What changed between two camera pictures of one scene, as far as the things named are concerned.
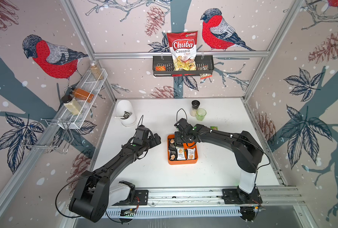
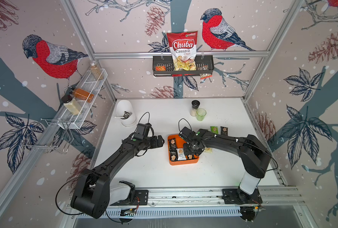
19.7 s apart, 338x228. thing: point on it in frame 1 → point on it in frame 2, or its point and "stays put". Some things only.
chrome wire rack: (56, 135) stays put
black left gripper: (154, 143) stays put
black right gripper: (176, 138) → (196, 152)
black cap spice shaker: (195, 104) stays put
